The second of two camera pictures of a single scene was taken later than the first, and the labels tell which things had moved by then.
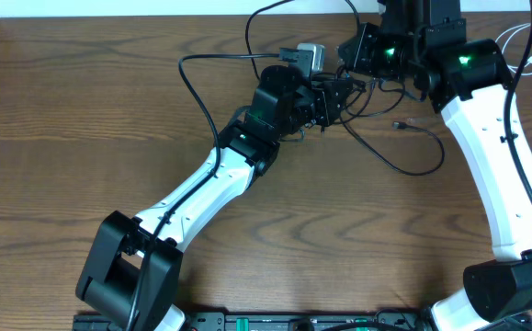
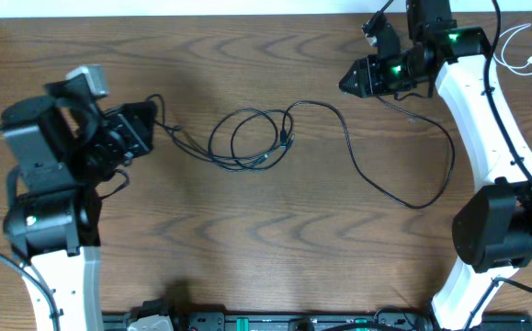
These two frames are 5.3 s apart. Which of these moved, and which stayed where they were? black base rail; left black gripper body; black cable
Moved: left black gripper body; black cable
Stayed: black base rail
